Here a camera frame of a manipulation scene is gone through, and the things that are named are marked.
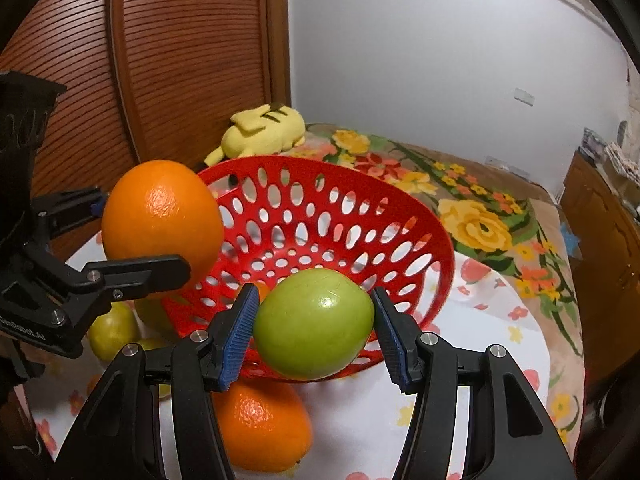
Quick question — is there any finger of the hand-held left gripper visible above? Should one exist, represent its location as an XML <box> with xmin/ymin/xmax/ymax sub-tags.
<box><xmin>30</xmin><ymin>186</ymin><xmax>108</xmax><ymax>233</ymax></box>
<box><xmin>75</xmin><ymin>255</ymin><xmax>192</xmax><ymax>311</ymax></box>

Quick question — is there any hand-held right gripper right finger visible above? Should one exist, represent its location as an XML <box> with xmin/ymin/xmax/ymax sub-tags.
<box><xmin>371</xmin><ymin>286</ymin><xmax>581</xmax><ymax>480</ymax></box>

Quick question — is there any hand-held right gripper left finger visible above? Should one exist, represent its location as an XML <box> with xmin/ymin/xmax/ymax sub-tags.
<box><xmin>52</xmin><ymin>284</ymin><xmax>261</xmax><ymax>480</ymax></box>

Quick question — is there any green pear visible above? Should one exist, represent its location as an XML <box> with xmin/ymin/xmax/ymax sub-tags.
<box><xmin>89</xmin><ymin>302</ymin><xmax>141</xmax><ymax>363</ymax></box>

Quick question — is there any large orange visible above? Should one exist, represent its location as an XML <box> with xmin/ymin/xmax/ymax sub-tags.
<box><xmin>101</xmin><ymin>160</ymin><xmax>225</xmax><ymax>301</ymax></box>

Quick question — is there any small green lime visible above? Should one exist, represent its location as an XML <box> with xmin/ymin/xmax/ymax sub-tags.
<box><xmin>253</xmin><ymin>267</ymin><xmax>376</xmax><ymax>381</ymax></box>

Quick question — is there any red perforated plastic basket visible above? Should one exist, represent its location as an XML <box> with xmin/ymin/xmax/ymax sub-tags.
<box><xmin>160</xmin><ymin>156</ymin><xmax>456</xmax><ymax>383</ymax></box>

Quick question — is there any small yellow-green fruit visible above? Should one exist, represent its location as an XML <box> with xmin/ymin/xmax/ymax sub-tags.
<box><xmin>136</xmin><ymin>337</ymin><xmax>171</xmax><ymax>356</ymax></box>

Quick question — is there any white flower-print cloth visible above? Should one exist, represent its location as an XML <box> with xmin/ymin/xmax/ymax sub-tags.
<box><xmin>20</xmin><ymin>230</ymin><xmax>551</xmax><ymax>480</ymax></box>

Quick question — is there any floral blanket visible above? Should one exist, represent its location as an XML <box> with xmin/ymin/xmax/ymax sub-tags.
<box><xmin>280</xmin><ymin>122</ymin><xmax>591</xmax><ymax>451</ymax></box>

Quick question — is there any yellow plush toy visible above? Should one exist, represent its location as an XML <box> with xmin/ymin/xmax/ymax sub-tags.
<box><xmin>202</xmin><ymin>103</ymin><xmax>307</xmax><ymax>167</ymax></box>

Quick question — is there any wooden slatted wardrobe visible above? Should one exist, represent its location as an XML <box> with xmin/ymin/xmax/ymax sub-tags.
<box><xmin>0</xmin><ymin>0</ymin><xmax>292</xmax><ymax>261</ymax></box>

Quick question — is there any wooden cabinet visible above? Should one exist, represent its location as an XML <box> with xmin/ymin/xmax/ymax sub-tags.
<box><xmin>559</xmin><ymin>152</ymin><xmax>640</xmax><ymax>401</ymax></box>

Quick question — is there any purple patterned box stack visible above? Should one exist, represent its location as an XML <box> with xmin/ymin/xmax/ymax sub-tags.
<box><xmin>580</xmin><ymin>128</ymin><xmax>608</xmax><ymax>163</ymax></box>

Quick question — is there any patterned cloth stack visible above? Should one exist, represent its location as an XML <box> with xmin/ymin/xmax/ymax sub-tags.
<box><xmin>602</xmin><ymin>142</ymin><xmax>640</xmax><ymax>183</ymax></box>

